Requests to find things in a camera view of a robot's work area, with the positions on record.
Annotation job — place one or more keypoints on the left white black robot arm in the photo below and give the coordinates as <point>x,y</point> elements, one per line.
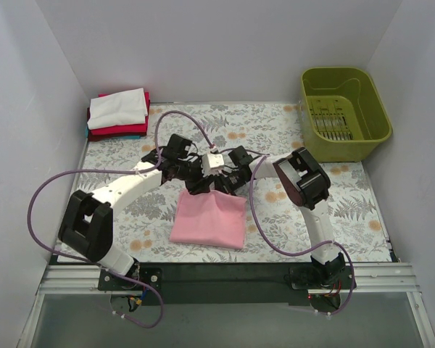
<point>87,225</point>

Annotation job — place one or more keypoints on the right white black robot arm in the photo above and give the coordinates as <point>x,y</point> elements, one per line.
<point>307,186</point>

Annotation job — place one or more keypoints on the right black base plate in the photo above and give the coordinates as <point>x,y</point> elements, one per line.
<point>307,276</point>

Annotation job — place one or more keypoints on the green plastic basket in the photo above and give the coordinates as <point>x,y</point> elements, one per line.
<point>342,117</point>

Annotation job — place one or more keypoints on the white folded t shirt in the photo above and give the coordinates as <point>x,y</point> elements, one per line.
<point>122,108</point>

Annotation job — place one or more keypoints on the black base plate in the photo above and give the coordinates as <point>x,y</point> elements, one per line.
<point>150,276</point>
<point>307,276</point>

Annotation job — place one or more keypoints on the teal folded t shirt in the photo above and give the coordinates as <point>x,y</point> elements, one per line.
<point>118,131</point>

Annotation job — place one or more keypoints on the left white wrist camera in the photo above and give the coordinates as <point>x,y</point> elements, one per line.
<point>212,163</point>

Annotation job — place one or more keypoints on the dark red folded t shirt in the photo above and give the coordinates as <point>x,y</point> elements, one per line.
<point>131,136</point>

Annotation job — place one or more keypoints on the pink t shirt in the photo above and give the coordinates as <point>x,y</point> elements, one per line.
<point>211,219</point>

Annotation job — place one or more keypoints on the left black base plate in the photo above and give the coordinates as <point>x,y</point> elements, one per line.
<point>150,276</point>

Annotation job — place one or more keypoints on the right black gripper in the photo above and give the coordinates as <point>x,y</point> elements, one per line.
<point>222,183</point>

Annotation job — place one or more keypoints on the aluminium frame rail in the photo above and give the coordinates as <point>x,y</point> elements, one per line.
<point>370,277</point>

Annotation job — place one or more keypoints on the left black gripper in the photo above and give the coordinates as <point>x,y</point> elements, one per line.
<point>194,183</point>

